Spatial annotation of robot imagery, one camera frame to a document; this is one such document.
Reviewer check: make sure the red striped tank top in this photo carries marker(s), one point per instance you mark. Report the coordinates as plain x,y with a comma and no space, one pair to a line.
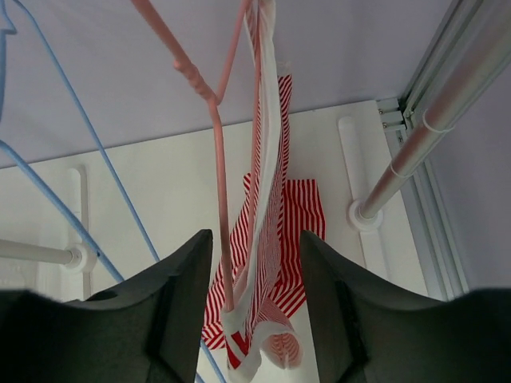
266,268

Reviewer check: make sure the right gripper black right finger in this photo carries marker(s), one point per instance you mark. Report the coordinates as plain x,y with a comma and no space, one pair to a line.
366,329

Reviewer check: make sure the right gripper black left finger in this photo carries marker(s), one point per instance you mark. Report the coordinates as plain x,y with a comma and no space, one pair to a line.
145,329

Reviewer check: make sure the pink wire hanger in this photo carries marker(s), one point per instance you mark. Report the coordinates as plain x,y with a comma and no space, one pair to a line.
184,65

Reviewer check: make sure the blue wire hanger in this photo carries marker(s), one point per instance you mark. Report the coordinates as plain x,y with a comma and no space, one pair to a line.
90,101

